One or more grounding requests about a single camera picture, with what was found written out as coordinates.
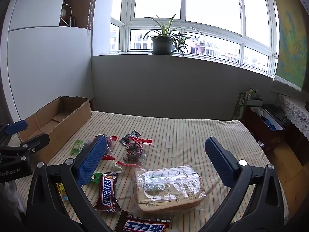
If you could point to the brown cardboard box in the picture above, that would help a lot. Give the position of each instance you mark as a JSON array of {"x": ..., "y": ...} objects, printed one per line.
[{"x": 65, "y": 123}]

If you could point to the red-edged clear snack packet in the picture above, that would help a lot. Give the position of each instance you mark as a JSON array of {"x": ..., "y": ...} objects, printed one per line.
[
  {"x": 131, "y": 160},
  {"x": 111, "y": 141},
  {"x": 135, "y": 148}
]

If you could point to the light green candy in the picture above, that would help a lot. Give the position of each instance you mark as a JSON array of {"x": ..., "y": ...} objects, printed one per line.
[{"x": 76, "y": 147}]

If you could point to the wall map poster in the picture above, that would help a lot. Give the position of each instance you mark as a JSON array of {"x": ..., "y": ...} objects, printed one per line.
[{"x": 292, "y": 43}]

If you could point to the dark wooden box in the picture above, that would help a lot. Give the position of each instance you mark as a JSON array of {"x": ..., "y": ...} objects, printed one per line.
[{"x": 258, "y": 128}]

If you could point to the clear bread packet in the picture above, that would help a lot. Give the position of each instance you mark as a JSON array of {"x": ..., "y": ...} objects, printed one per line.
[{"x": 169, "y": 188}]

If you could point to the small brown chocolate bar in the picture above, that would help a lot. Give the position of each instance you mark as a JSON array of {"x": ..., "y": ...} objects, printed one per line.
[{"x": 107, "y": 191}]

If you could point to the orange-red snack packet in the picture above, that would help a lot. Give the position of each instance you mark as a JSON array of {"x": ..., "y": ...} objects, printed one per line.
[{"x": 108, "y": 157}]

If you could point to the white lace cloth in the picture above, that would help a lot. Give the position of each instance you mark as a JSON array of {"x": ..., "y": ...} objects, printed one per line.
[{"x": 295, "y": 112}]

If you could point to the striped bed sheet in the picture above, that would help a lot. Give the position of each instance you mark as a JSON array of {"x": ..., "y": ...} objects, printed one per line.
[{"x": 181, "y": 135}]

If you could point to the large brown chocolate bar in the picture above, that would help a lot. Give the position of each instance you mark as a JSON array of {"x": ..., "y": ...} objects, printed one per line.
[{"x": 142, "y": 224}]

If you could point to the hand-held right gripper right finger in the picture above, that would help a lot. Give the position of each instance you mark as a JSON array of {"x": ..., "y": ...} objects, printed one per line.
[{"x": 217, "y": 160}]

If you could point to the potted spider plant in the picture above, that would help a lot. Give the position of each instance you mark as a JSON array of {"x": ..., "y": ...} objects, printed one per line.
[{"x": 162, "y": 44}]

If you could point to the pale green white candy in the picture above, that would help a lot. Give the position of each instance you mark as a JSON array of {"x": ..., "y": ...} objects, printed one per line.
[{"x": 118, "y": 167}]

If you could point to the black candy packet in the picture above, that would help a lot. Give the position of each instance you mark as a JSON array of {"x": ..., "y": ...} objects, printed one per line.
[{"x": 130, "y": 137}]

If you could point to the dark green candy packet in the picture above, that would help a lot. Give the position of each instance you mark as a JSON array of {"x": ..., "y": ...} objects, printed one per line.
[{"x": 95, "y": 177}]

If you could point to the yellow candy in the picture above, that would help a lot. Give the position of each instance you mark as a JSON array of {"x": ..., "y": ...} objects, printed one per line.
[{"x": 61, "y": 191}]

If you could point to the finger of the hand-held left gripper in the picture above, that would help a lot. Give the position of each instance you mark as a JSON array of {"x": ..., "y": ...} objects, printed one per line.
[
  {"x": 36, "y": 142},
  {"x": 17, "y": 127}
]

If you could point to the white cabinet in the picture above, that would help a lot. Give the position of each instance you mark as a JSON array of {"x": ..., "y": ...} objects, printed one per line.
[{"x": 48, "y": 53}]

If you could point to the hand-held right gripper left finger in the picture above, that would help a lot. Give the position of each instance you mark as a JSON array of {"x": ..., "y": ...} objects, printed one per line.
[{"x": 93, "y": 159}]

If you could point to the white framed window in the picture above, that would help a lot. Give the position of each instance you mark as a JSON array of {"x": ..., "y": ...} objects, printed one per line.
[{"x": 159, "y": 0}]

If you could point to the green patterned carton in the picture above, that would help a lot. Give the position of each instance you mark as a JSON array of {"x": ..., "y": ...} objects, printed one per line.
[{"x": 239, "y": 107}]

